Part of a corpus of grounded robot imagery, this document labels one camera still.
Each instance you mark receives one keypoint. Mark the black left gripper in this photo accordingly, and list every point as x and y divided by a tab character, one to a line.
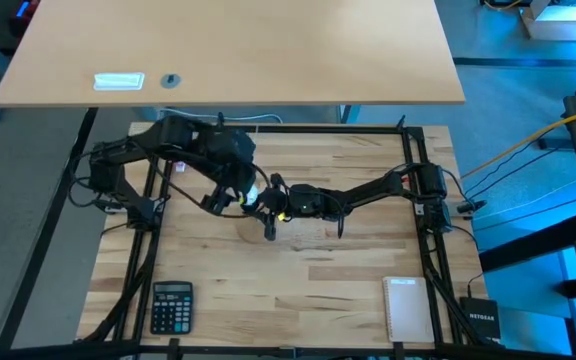
242	177

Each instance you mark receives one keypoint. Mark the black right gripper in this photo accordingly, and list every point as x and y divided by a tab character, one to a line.
282	205

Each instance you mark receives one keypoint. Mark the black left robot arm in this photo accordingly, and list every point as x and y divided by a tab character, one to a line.
178	140

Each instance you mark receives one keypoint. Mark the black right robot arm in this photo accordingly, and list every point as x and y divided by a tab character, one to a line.
368	192

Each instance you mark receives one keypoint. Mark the black desk calculator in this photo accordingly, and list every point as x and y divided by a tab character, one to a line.
171	307

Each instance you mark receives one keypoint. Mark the round grey desk grommet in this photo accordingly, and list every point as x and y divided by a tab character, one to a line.
171	81

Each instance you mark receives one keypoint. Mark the black table clamp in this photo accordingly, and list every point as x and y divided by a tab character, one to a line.
398	348
173	347

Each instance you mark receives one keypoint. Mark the light wood desk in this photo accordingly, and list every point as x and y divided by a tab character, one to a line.
243	50

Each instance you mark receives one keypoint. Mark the spiral bound paper notebook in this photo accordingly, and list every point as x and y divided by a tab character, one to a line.
408	310

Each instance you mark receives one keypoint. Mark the black computer tower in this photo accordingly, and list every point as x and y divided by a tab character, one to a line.
20	12

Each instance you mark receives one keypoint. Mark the white box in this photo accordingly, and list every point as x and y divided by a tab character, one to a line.
555	22

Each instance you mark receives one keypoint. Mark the black aluminium frame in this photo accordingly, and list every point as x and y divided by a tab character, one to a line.
328	129

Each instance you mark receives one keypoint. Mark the silver metal mounting bracket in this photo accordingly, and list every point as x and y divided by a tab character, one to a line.
420	209

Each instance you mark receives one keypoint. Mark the black Netgear network switch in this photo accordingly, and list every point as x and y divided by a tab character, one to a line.
480	319

